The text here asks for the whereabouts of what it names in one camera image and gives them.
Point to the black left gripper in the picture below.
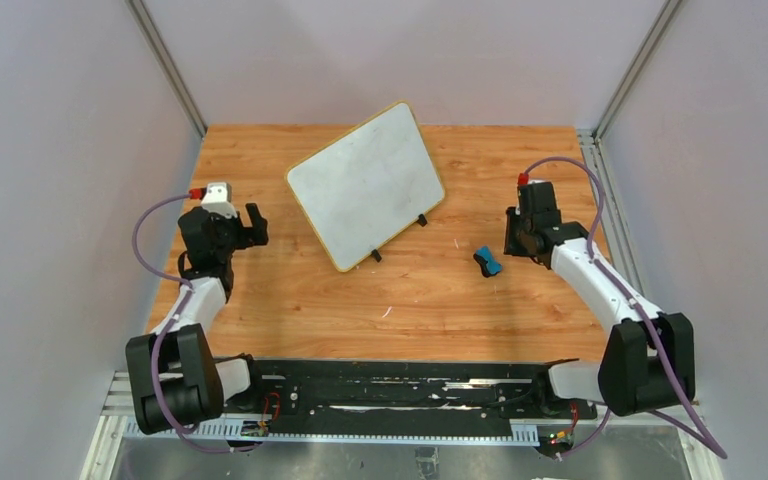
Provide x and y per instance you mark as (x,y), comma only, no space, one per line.
(246,227)

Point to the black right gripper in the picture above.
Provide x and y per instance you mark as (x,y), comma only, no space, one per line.
(516,235)

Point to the blue black whiteboard eraser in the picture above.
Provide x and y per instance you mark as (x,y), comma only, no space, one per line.
(488,265)

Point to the yellow-framed whiteboard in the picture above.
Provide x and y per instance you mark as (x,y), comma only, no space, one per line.
(367,186)

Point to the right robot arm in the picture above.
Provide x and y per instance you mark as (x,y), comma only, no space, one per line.
(649,359)

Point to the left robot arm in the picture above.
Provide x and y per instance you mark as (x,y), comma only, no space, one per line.
(175,380)

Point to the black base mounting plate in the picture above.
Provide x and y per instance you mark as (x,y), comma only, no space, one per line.
(407,399)

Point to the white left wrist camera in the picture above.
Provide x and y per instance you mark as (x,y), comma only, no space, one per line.
(217,199)

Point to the aluminium frame rail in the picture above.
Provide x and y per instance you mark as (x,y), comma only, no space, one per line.
(237,446)

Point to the left corner aluminium post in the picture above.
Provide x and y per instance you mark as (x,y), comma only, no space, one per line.
(154,38)

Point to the corner aluminium post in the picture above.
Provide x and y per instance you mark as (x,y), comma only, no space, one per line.
(154,38)
(644,53)

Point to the right corner aluminium post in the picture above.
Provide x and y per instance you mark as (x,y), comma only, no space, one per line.
(644,53)

